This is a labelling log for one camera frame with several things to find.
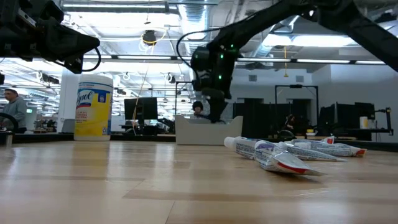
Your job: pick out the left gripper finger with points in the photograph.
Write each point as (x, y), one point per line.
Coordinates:
(68, 34)
(71, 49)

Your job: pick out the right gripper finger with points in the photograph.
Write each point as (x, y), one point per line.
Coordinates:
(217, 109)

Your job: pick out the white travel toothpaste tube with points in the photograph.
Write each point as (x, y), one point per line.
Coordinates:
(241, 147)
(311, 154)
(329, 140)
(280, 161)
(335, 149)

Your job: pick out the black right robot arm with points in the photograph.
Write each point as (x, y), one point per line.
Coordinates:
(357, 28)

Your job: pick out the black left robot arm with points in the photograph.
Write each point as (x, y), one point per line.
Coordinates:
(7, 31)

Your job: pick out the person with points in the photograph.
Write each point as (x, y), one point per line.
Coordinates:
(15, 109)
(289, 121)
(198, 107)

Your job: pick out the white plastic bin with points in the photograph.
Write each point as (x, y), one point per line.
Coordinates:
(205, 133)

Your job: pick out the yellow white wipes canister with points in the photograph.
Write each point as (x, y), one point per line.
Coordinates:
(93, 118)

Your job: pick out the black monitor back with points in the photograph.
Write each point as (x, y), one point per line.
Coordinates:
(141, 109)

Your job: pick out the black background monitors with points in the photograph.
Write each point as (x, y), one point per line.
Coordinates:
(345, 115)

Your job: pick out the black monitor stand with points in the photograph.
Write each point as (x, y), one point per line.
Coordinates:
(388, 121)

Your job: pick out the black overhead camera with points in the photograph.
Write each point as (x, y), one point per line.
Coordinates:
(149, 37)

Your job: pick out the black background rig frame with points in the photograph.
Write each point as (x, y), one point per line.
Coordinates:
(297, 86)

